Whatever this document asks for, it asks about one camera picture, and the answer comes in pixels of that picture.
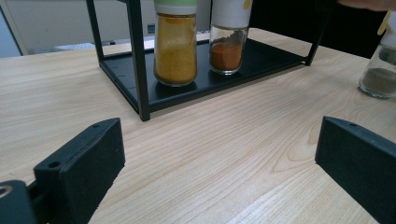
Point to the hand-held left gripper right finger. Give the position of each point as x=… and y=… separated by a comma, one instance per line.
x=361, y=158

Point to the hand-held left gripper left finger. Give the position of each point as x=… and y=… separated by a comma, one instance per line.
x=81, y=168

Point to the orange jar with beige lid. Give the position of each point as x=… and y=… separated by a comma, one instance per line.
x=176, y=53

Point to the black metal two-tier rack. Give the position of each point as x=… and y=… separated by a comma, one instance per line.
x=138, y=62

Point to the dark curtain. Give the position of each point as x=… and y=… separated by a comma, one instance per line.
x=280, y=15

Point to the brown bottle with white cap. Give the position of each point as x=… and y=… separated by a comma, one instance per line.
x=226, y=53

